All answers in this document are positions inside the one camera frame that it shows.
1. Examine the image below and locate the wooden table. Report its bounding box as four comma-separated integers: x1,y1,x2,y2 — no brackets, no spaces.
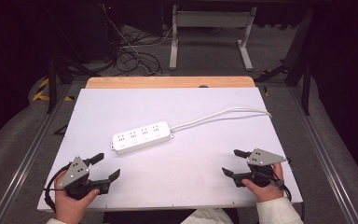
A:
85,76,256,90

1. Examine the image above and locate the white power strip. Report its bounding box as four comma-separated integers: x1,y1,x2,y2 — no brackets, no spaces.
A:
110,120,175,156

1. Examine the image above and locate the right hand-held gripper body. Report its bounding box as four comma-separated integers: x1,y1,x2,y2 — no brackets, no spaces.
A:
231,147,287,188

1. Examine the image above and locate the white metal table frame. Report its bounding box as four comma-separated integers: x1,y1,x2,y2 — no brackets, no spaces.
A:
168,4,258,72

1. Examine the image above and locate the tangle of floor cables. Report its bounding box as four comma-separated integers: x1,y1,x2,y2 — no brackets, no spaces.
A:
99,2,181,77

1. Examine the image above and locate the black equipment cabinet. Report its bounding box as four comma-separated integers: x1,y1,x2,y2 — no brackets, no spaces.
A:
79,0,123,63

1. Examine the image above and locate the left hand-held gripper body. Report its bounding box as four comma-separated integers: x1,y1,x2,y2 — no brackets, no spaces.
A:
60,155,112,201

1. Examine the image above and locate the yellow black hazard tape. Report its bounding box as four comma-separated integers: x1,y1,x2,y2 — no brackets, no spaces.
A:
32,77,76,103

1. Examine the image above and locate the person's right hand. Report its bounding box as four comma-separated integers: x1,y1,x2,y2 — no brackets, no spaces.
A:
241,162,285,203

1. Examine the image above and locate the person's light clothing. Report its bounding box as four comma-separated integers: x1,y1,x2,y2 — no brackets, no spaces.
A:
180,208,235,224

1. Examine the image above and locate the black metal tripod stand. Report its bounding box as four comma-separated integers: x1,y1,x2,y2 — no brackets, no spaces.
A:
46,55,104,115
254,8,314,117

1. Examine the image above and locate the person's left hand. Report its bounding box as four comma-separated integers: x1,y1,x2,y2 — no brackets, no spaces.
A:
53,170,101,223

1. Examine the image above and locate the white power strip cable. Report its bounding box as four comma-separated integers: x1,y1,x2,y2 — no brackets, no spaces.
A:
170,106,273,132

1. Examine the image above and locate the aluminium floor rail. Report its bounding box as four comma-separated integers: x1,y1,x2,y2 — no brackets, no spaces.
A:
0,83,73,224
286,86,358,224

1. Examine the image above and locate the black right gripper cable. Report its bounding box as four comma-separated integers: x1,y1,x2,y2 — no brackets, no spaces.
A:
269,158,294,203

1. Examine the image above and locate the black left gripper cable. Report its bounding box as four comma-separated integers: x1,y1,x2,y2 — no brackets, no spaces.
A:
43,162,73,214

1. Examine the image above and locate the white board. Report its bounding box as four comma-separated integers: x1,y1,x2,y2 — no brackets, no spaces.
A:
36,87,304,213

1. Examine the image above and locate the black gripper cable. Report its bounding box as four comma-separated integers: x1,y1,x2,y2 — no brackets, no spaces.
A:
269,158,294,203
43,162,73,214

